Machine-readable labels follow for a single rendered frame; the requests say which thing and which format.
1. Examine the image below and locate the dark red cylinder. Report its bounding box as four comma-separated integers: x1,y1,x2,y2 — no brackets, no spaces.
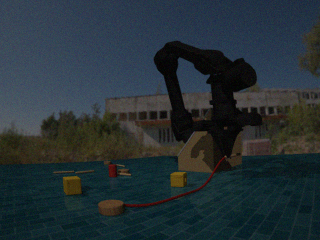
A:
108,164,117,178

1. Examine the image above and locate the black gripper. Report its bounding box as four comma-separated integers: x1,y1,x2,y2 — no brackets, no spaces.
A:
192,93,263,158

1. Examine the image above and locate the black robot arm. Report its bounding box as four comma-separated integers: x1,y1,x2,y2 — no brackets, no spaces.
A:
154,41,257,144

